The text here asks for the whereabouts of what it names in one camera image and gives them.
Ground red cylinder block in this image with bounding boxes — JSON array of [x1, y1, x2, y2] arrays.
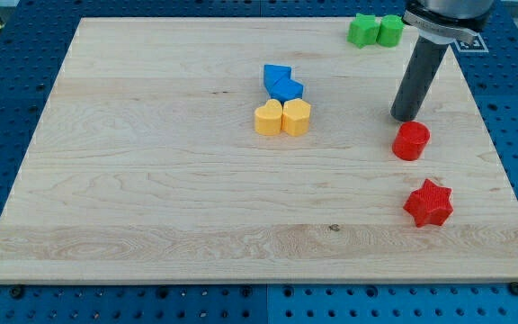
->
[[391, 121, 431, 161]]

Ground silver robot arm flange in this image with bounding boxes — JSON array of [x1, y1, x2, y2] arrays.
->
[[402, 0, 494, 45]]

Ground green star block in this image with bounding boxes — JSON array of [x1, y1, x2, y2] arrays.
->
[[346, 13, 380, 49]]

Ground red star block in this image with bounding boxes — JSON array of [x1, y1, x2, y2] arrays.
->
[[403, 179, 453, 228]]

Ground yellow heart block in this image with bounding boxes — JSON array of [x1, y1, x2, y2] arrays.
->
[[254, 99, 282, 136]]

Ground yellow hexagon block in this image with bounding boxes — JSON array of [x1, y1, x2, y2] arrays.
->
[[281, 98, 311, 136]]

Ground blue cube block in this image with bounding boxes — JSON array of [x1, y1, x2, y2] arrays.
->
[[267, 77, 304, 103]]

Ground blue triangle block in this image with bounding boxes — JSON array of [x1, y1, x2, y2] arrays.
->
[[263, 64, 292, 92]]

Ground wooden board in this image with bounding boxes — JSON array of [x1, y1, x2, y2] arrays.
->
[[0, 18, 518, 284]]

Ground green cylinder block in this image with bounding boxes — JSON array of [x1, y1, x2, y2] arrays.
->
[[376, 14, 404, 48]]

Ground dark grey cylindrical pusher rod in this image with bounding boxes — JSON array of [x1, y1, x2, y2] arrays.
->
[[390, 36, 449, 122]]

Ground white fiducial marker tag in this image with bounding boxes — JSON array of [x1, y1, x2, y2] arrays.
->
[[454, 33, 488, 53]]

